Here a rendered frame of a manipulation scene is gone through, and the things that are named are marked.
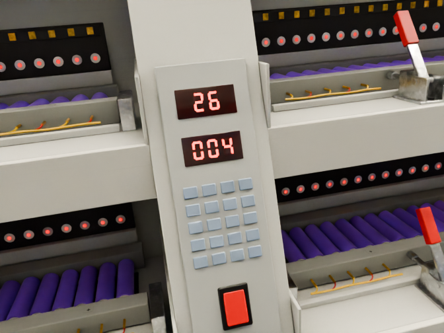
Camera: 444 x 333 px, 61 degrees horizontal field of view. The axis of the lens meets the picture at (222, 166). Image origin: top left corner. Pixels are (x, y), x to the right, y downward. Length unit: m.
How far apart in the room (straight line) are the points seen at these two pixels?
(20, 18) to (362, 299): 0.49
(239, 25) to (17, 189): 0.21
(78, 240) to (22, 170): 0.19
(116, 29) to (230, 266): 0.33
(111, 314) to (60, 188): 0.14
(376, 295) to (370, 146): 0.15
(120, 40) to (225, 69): 0.24
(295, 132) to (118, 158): 0.14
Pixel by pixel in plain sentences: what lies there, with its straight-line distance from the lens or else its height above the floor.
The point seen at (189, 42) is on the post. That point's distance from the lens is 0.30.
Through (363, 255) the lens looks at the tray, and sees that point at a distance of 0.43.
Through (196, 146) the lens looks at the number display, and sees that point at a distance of 0.28.
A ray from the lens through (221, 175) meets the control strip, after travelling 0.29.
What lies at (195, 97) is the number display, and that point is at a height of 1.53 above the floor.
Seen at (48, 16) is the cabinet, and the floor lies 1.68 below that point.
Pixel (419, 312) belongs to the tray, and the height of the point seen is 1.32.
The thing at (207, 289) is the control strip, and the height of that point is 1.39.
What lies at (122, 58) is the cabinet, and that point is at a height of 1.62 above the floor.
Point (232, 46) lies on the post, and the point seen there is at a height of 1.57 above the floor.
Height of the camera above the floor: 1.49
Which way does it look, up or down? 3 degrees down
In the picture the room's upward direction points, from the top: 8 degrees counter-clockwise
